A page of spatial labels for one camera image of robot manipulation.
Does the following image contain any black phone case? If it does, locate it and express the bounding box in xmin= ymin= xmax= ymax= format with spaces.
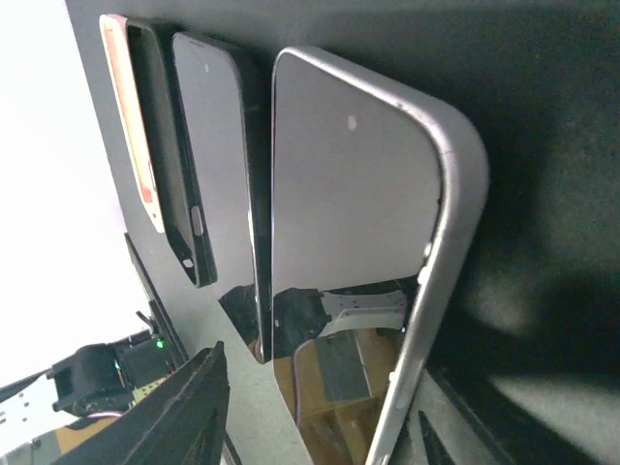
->
xmin=127 ymin=17 xmax=217 ymax=288

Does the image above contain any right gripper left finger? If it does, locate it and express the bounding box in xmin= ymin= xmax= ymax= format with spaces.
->
xmin=55 ymin=341 xmax=230 ymax=465

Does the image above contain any pink phone case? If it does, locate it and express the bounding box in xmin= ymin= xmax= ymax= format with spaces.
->
xmin=99 ymin=14 xmax=165 ymax=233

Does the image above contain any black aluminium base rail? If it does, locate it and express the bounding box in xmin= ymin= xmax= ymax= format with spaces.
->
xmin=123 ymin=232 xmax=243 ymax=465

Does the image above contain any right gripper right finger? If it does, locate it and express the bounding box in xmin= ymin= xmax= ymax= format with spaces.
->
xmin=411 ymin=364 xmax=597 ymax=464

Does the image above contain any pink cased phone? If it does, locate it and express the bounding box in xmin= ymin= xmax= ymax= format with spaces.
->
xmin=271 ymin=46 xmax=488 ymax=464

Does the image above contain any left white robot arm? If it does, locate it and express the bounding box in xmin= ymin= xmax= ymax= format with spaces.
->
xmin=1 ymin=331 xmax=180 ymax=454

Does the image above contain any black phone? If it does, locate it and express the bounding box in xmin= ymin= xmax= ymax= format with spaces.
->
xmin=172 ymin=31 xmax=271 ymax=363

